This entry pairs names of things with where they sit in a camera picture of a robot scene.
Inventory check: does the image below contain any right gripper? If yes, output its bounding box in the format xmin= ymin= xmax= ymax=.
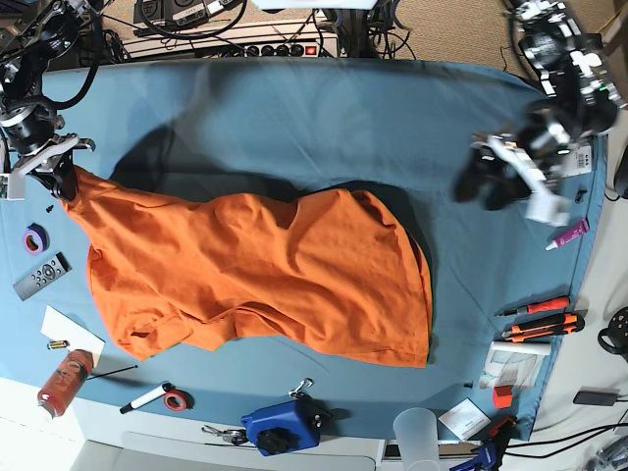
xmin=1 ymin=105 xmax=96 ymax=200

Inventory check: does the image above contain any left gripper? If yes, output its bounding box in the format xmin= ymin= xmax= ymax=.
xmin=453 ymin=110 xmax=574 ymax=211

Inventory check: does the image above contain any orange t-shirt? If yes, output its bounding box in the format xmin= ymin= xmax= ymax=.
xmin=65 ymin=169 xmax=433 ymax=368

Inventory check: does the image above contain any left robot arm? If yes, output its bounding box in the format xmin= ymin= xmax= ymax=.
xmin=453 ymin=1 xmax=626 ymax=227

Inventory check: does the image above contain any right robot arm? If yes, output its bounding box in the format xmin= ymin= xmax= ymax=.
xmin=1 ymin=1 xmax=104 ymax=201

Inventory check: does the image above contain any purple tape roll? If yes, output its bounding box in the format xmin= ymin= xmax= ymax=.
xmin=23 ymin=223 xmax=49 ymax=255

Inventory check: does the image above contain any grey remote control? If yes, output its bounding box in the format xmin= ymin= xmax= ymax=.
xmin=13 ymin=251 xmax=71 ymax=301

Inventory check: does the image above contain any clear bit set case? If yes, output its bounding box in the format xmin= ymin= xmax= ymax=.
xmin=560 ymin=144 xmax=593 ymax=178

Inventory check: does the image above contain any purple glue tube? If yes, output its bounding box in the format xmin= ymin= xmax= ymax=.
xmin=545 ymin=219 xmax=590 ymax=251

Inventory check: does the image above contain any teal tablecloth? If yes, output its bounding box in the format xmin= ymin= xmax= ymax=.
xmin=0 ymin=57 xmax=609 ymax=442

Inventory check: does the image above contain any white paper card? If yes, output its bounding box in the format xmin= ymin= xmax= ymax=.
xmin=40 ymin=305 xmax=105 ymax=367

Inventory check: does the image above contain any orange black screwdriver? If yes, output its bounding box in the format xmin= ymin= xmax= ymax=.
xmin=497 ymin=296 xmax=570 ymax=317

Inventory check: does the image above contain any small AA battery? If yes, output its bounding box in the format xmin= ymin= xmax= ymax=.
xmin=47 ymin=340 xmax=70 ymax=350

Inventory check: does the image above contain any orange black utility knife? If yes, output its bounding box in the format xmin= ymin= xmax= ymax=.
xmin=501 ymin=313 xmax=585 ymax=343

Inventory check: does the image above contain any clear plastic packet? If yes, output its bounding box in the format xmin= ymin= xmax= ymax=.
xmin=479 ymin=341 xmax=551 ymax=389

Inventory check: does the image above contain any black round device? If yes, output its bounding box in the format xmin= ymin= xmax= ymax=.
xmin=598 ymin=307 xmax=628 ymax=362

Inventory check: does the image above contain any red drink can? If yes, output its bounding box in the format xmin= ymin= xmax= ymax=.
xmin=37 ymin=349 xmax=94 ymax=419

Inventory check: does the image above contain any small orange block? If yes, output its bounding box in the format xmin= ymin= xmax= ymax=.
xmin=492 ymin=385 xmax=513 ymax=409

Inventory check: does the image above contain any white marker pen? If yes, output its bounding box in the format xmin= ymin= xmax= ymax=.
xmin=120 ymin=383 xmax=173 ymax=414

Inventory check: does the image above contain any white power strip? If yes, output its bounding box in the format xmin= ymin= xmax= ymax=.
xmin=123 ymin=21 xmax=340 ymax=61

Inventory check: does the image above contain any red tape roll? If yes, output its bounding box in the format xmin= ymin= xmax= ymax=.
xmin=163 ymin=389 xmax=191 ymax=412

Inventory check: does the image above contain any white booklet card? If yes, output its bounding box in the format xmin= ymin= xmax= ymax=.
xmin=439 ymin=398 xmax=491 ymax=441

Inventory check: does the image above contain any black power adapter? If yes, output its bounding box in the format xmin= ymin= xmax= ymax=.
xmin=573 ymin=390 xmax=619 ymax=407

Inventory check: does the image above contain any translucent plastic cup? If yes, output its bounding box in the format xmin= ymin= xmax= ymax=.
xmin=392 ymin=407 xmax=440 ymax=471

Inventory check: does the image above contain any blue bar clamp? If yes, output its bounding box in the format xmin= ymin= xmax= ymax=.
xmin=450 ymin=416 xmax=517 ymax=471

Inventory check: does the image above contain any blue clamp device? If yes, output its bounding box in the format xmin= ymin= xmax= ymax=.
xmin=240 ymin=396 xmax=334 ymax=456

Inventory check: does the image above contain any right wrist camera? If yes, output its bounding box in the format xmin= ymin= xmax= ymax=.
xmin=0 ymin=173 xmax=26 ymax=201

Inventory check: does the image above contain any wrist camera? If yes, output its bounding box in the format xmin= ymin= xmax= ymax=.
xmin=525 ymin=190 xmax=571 ymax=227
xmin=0 ymin=173 xmax=26 ymax=201

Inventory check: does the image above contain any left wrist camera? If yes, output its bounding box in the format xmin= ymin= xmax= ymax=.
xmin=525 ymin=190 xmax=571 ymax=227

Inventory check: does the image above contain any black cable tie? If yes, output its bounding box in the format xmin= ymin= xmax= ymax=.
xmin=87 ymin=365 xmax=138 ymax=381

